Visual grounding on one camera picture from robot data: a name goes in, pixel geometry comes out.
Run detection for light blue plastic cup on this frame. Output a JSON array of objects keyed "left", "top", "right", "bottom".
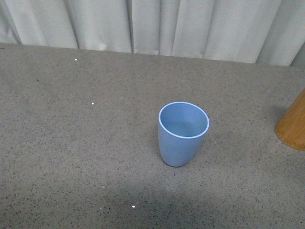
[{"left": 158, "top": 102, "right": 210, "bottom": 167}]

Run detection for white pleated curtain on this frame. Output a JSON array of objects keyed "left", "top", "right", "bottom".
[{"left": 0, "top": 0, "right": 305, "bottom": 68}]

